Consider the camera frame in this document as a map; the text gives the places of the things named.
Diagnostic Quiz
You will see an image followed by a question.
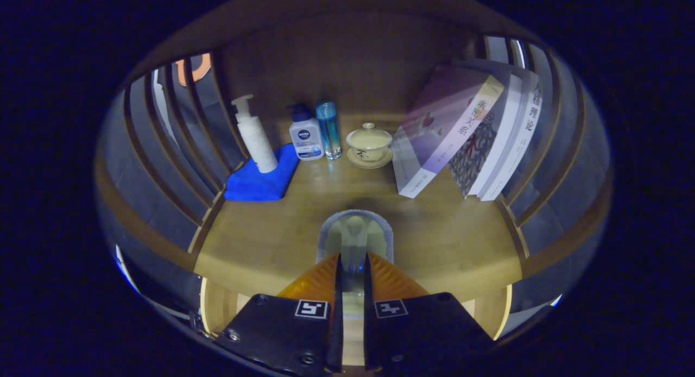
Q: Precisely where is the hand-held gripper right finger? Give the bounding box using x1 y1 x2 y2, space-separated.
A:
363 252 492 373

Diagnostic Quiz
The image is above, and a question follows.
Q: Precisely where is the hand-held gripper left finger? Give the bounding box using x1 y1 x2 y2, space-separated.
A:
216 253 344 375

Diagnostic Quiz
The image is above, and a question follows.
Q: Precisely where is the pale green ornament grey base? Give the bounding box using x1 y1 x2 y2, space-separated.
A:
316 209 394 315

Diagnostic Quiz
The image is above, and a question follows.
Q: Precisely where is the wooden countertop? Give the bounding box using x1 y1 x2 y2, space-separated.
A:
193 114 525 304

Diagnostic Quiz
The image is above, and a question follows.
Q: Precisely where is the wooden cabinet with slatted sides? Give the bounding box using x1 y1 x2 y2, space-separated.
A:
93 0 614 345

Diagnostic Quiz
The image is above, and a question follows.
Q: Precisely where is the blue folded cloth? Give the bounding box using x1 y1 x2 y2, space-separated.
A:
224 143 300 202

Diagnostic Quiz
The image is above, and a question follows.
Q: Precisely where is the cream lidded tea cup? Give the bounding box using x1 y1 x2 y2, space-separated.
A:
346 122 394 169

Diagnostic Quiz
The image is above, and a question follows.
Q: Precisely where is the white lotion bottle blue cap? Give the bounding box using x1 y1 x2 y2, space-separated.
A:
288 103 325 161

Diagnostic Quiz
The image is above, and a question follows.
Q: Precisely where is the teal slim bottle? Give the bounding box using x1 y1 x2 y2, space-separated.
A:
315 100 343 160

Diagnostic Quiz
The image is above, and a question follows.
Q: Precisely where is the patterned cover book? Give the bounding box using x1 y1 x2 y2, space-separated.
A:
448 76 523 199

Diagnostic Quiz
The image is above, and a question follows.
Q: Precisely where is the white pump bottle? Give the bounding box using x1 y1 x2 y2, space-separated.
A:
231 94 279 174

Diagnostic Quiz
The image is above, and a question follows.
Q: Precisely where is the purple book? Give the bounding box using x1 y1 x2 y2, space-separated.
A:
391 64 506 199

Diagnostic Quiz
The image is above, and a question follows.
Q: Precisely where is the white book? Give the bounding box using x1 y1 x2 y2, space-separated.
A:
479 78 545 202

